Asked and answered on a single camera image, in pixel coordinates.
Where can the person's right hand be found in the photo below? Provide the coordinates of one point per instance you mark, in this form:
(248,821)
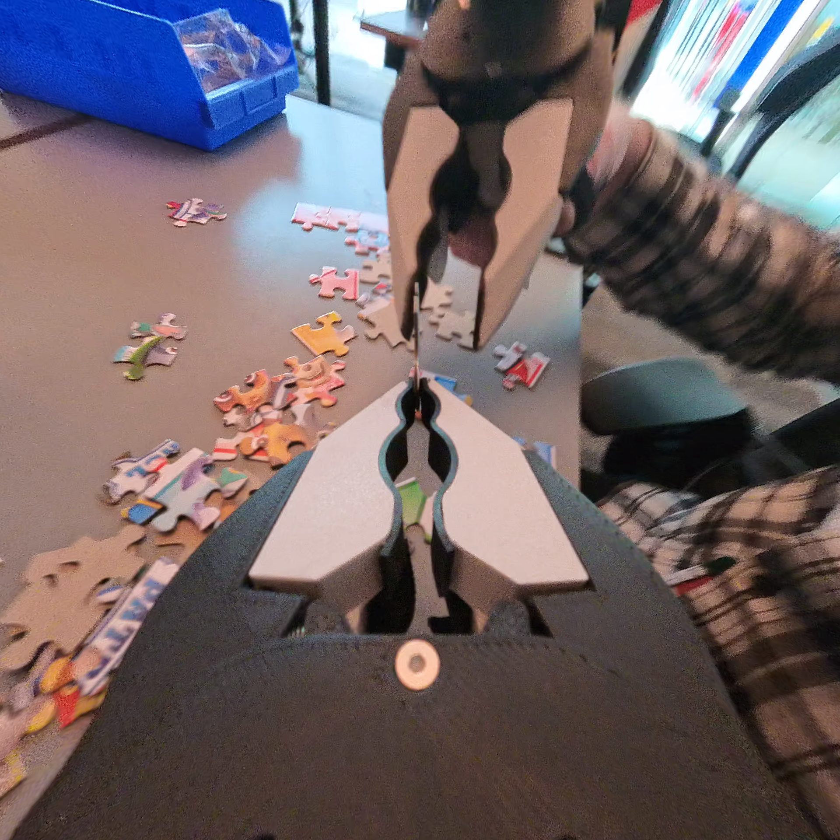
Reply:
(617,151)

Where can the black table leg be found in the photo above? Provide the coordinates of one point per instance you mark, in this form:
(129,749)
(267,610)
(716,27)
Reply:
(321,52)

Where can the person's right forearm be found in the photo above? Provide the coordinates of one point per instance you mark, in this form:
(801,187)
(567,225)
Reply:
(689,262)

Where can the grey desk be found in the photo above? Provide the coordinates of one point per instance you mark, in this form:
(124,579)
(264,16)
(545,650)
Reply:
(98,262)

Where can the red striped joined puzzle section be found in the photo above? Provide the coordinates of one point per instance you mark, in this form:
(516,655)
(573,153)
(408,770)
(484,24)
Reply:
(328,215)

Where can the person's plaid shirt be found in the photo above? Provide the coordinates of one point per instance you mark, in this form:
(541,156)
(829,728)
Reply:
(754,623)

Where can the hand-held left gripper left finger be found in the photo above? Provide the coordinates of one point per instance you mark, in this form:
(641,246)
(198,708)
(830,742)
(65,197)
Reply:
(321,518)

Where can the black chair armrest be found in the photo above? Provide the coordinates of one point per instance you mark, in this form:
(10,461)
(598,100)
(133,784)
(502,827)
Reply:
(656,394)

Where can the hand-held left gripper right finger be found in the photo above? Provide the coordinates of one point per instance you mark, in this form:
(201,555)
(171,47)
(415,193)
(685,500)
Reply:
(518,518)

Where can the blue plastic bin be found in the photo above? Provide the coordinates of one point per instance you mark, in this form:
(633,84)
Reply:
(98,65)

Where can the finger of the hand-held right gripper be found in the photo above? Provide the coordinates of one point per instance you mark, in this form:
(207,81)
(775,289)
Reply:
(531,184)
(413,170)

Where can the jigsaw puzzle pieces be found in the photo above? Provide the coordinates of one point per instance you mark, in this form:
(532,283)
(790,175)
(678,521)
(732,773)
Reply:
(321,334)

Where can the clear plastic bag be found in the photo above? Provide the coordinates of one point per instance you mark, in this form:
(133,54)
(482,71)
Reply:
(229,46)

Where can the pink diagonal-striped puzzle piece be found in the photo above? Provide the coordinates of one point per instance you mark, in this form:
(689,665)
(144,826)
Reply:
(338,283)

